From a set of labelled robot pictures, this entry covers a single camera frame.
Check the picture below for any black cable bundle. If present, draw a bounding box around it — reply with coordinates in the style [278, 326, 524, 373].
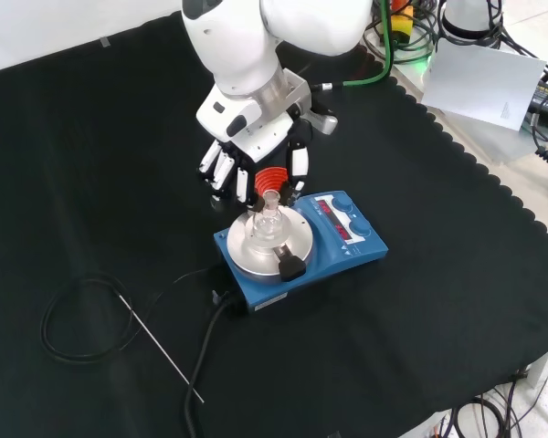
[436, 394, 548, 438]
[363, 0, 444, 63]

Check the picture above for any thick black power cable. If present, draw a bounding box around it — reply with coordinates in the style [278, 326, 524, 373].
[184, 289, 239, 438]

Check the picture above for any clear glass round-bottom flask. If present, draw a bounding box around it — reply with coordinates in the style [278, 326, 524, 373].
[250, 190, 288, 251]

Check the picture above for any thin metal probe rod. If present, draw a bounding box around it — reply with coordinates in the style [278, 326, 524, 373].
[118, 294, 206, 405]

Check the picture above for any green cable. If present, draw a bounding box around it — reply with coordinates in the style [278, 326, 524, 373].
[341, 0, 394, 88]

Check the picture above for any yellow stop button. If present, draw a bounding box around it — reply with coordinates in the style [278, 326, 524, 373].
[389, 3, 415, 38]

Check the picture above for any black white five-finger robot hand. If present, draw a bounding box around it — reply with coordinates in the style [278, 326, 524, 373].
[195, 85, 313, 206]

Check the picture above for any black bench cloth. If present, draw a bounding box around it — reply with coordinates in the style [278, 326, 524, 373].
[0, 11, 548, 438]

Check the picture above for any red ribbed flask holder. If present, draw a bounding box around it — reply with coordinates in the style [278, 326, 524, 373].
[254, 167, 290, 195]

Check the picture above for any thin black probe cable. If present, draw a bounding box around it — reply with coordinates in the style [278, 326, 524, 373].
[39, 268, 218, 365]

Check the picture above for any pale board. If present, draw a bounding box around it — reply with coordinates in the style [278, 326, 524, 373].
[420, 38, 548, 133]

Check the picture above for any blue heater with metal block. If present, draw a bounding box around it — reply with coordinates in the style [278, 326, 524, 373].
[213, 190, 389, 316]

